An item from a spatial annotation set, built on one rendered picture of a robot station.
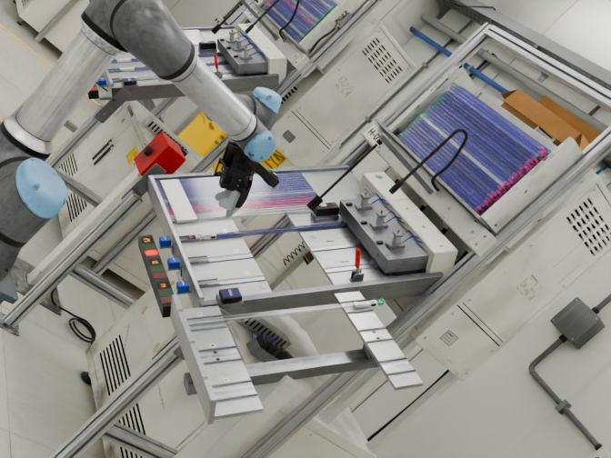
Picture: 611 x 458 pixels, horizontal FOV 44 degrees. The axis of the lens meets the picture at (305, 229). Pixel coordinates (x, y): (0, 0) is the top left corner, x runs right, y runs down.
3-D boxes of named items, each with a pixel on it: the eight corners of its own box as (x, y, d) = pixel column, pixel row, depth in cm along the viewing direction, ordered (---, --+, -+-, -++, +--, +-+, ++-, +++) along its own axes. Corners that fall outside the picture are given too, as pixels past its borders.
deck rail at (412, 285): (199, 324, 191) (201, 305, 187) (197, 320, 192) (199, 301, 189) (439, 293, 217) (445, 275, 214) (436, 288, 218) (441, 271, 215)
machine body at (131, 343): (99, 521, 216) (253, 381, 208) (72, 361, 270) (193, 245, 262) (244, 572, 256) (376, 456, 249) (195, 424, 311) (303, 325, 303)
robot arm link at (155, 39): (167, 10, 135) (291, 143, 174) (145, -17, 141) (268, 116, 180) (120, 54, 135) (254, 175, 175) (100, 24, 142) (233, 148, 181)
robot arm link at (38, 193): (-10, 230, 145) (37, 182, 143) (-27, 188, 153) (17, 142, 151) (37, 251, 155) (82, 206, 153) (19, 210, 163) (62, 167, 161)
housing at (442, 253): (424, 293, 217) (434, 253, 210) (355, 208, 255) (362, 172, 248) (447, 290, 220) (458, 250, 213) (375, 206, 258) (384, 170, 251)
